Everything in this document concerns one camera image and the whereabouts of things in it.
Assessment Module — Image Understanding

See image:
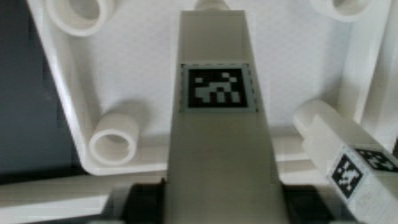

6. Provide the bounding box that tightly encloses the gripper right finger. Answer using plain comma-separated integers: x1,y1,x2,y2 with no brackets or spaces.
282,184,355,224

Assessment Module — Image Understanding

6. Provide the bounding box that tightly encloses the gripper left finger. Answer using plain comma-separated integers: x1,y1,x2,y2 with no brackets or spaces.
87,182,165,224

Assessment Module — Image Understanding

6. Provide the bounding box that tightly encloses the white desk leg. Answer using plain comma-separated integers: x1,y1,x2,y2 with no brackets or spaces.
165,0,289,224
293,100,398,224

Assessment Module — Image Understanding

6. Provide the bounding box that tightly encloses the white desk top tray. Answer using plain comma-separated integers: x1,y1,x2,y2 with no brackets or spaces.
26,0,394,175

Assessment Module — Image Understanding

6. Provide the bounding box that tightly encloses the white front fence bar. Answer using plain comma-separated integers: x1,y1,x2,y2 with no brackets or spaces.
0,172,163,224

